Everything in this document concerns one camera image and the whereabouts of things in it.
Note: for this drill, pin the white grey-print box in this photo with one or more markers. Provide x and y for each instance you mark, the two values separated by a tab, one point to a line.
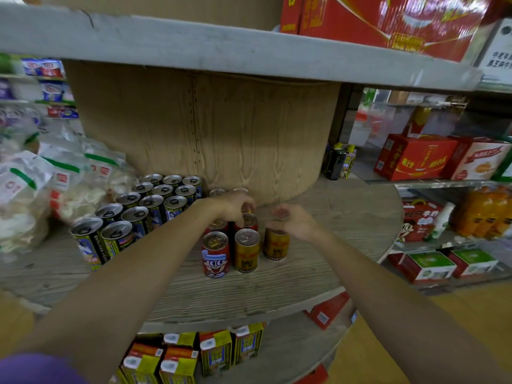
498	51

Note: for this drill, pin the person's right forearm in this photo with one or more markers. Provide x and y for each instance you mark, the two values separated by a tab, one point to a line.
400	315

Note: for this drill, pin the round wooden shelf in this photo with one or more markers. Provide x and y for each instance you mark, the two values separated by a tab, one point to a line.
340	203

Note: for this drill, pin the red cartoon face carton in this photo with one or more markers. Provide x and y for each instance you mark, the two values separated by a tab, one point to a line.
418	219

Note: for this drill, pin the white red-print carton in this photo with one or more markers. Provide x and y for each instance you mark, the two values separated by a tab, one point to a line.
476	161

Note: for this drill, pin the large green white carton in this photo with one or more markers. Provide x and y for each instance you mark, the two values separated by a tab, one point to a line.
506	167

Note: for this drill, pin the person's left hand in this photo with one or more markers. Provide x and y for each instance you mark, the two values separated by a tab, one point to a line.
232	207

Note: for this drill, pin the bag of white snacks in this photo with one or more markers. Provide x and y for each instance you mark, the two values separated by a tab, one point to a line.
20	203
16	139
72	191
112	171

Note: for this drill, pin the black can by column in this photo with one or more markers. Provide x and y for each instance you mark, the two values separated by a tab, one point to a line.
335	163

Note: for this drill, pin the large red gift carton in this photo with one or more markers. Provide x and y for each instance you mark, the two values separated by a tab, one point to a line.
380	19

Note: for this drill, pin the pack of orange bottles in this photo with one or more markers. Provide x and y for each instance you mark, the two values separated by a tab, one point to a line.
484	211

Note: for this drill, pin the purple shirt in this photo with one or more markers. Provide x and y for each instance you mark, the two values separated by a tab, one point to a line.
36	369

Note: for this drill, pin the small green-top box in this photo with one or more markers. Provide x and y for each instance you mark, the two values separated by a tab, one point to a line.
472	261
428	265

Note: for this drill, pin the person's right hand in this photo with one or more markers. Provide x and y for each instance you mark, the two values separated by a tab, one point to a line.
296	221

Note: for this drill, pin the group of tall blue-yellow cans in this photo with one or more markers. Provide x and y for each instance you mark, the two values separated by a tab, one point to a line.
120	235

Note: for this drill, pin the yellow red tall pack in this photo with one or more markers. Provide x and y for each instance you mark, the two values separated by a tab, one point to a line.
418	119

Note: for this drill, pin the rows of colourful packets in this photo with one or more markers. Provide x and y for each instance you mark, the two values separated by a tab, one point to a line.
44	67

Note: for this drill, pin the person's left forearm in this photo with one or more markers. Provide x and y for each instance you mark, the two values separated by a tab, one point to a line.
120	291

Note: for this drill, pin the red yellow-print carton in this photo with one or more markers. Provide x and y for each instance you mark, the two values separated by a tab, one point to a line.
416	157

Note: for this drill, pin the row of yellow orange cartons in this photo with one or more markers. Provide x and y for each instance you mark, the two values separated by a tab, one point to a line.
176	355

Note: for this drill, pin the small red carton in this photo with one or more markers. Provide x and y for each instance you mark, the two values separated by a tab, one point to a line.
326	311

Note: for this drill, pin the yellow green bottle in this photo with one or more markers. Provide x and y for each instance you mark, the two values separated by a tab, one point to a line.
349	161

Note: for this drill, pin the white slim bottle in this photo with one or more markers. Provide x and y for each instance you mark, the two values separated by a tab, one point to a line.
440	221

